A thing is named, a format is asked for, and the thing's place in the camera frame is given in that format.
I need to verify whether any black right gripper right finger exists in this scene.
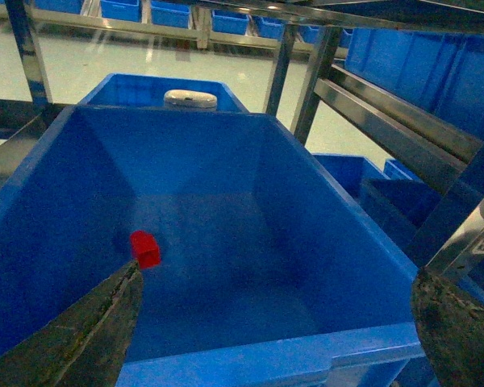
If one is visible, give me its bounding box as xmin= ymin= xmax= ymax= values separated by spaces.
xmin=411 ymin=268 xmax=484 ymax=386

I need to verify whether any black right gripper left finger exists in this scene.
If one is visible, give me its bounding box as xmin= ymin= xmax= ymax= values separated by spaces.
xmin=0 ymin=260 xmax=144 ymax=386

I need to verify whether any red one-stud block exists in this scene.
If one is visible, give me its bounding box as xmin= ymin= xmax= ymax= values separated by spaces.
xmin=130 ymin=230 xmax=161 ymax=270

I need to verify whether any large blue storage bin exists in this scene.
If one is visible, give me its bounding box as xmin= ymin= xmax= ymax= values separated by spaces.
xmin=0 ymin=106 xmax=423 ymax=386

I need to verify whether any white round container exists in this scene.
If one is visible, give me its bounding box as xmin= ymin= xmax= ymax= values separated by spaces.
xmin=164 ymin=89 xmax=218 ymax=109

